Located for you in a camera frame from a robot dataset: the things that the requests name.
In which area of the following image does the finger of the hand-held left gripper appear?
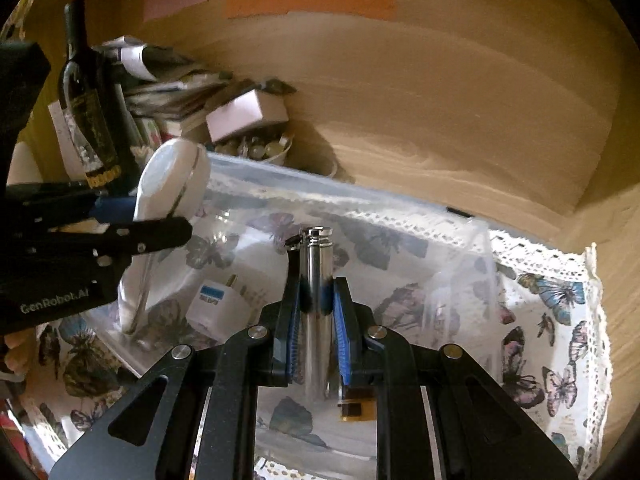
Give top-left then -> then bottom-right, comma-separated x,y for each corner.
49,216 -> 194,267
5,181 -> 138,223

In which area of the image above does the pile of papers and magazines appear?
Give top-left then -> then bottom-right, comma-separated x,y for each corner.
94,35 -> 236,141

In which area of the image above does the white bowl of small jars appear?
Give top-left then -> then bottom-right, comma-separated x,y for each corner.
214,129 -> 294,167

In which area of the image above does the dark wine bottle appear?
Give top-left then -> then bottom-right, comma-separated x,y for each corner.
58,0 -> 144,197

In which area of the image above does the clear plastic storage box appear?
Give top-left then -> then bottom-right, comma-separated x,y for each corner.
82,151 -> 502,393

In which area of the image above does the butterfly printed tablecloth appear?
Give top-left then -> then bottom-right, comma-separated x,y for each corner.
20,180 -> 613,480

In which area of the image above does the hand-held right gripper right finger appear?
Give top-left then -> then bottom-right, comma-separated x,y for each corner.
333,276 -> 581,480

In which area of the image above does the person's left hand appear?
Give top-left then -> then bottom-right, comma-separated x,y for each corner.
2,331 -> 39,377

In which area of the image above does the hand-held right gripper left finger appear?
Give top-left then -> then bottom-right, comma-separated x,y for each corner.
47,249 -> 303,480

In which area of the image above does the silver metal cylinder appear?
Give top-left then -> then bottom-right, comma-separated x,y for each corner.
286,226 -> 337,402

